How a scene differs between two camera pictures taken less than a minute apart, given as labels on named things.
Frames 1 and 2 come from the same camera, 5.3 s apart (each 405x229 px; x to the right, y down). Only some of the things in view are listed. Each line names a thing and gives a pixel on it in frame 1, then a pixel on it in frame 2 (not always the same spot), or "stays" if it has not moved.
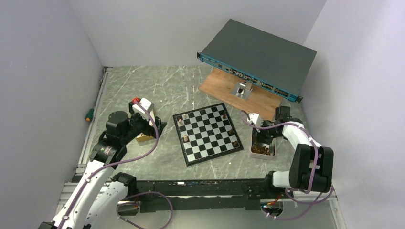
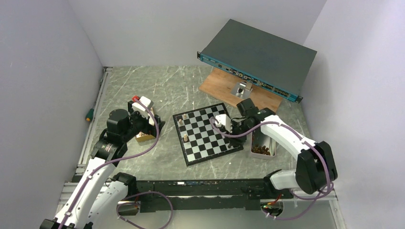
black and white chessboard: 206,133 stays
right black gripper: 260,137 → 238,140
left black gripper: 149,130 stays
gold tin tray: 142,137 stays
